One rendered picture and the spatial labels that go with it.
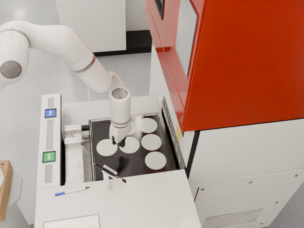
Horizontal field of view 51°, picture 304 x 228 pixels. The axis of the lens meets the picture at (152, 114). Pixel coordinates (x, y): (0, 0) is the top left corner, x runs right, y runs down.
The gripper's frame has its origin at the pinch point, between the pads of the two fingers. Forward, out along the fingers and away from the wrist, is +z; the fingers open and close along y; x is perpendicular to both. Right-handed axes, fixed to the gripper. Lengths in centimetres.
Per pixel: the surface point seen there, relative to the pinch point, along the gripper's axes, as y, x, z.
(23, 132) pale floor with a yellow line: -9, -120, 97
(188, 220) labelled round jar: 15.4, 45.5, -8.7
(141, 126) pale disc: -18.0, -2.7, 7.3
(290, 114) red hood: -36, 55, -29
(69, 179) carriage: 25.1, -8.9, 9.2
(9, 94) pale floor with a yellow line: -29, -167, 97
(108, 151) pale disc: 3.7, -5.2, 7.3
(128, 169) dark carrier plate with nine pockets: 5.3, 8.5, 7.3
